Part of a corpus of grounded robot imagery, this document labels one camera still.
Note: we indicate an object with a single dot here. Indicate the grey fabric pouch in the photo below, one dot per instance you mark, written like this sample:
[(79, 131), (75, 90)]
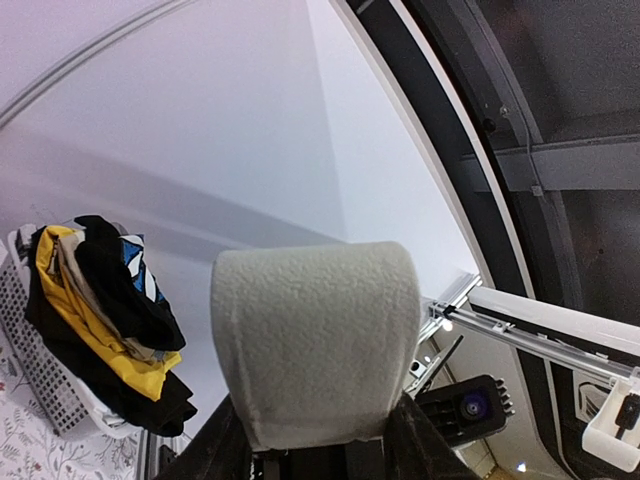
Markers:
[(66, 247)]

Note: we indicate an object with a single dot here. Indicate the floral table mat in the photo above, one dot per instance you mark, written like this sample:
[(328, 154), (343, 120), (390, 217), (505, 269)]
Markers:
[(31, 450)]

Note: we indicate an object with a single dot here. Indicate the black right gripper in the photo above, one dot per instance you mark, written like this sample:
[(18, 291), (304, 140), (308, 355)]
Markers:
[(463, 411)]

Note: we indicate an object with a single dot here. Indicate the white plastic basket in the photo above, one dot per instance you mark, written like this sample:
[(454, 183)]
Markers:
[(73, 412)]

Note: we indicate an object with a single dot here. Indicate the yellow cloth item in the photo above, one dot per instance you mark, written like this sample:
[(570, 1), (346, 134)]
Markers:
[(147, 379)]

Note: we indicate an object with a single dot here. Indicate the black blue graphic shirt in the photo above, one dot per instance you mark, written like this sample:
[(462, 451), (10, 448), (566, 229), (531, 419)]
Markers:
[(114, 267)]

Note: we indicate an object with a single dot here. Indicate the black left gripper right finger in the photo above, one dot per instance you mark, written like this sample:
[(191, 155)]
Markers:
[(414, 450)]

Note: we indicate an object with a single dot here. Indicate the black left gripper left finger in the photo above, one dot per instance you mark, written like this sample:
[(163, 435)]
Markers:
[(220, 450)]

